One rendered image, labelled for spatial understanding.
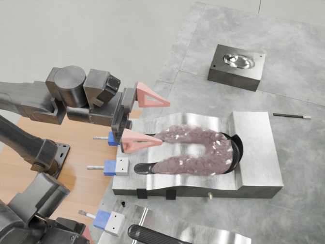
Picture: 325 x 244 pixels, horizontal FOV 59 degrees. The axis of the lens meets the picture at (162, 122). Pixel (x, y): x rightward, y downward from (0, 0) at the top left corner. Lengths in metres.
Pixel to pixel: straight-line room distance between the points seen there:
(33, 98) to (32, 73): 1.90
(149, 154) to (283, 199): 0.45
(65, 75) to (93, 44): 2.07
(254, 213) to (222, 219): 0.10
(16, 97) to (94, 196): 0.45
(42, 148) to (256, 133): 0.65
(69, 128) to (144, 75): 1.29
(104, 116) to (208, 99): 0.65
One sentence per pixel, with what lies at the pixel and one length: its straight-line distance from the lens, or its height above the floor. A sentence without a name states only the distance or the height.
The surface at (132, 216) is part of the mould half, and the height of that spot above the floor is 0.89.
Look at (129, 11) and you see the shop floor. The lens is 2.94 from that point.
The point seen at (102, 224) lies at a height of 0.90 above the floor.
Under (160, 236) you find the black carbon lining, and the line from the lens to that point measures 0.82.
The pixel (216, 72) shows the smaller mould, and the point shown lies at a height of 0.85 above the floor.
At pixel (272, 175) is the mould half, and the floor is 0.91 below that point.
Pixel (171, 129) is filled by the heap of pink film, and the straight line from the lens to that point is 0.93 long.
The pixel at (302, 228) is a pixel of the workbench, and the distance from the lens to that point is 1.00.
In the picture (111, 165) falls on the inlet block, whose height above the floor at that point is 0.87.
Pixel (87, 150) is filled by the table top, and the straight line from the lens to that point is 1.04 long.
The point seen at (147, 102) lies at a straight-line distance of 0.64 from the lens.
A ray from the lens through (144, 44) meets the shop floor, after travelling 2.56.
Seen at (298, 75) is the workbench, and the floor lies 0.80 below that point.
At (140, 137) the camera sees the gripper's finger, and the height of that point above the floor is 1.22.
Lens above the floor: 1.69
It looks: 57 degrees down
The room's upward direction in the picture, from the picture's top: straight up
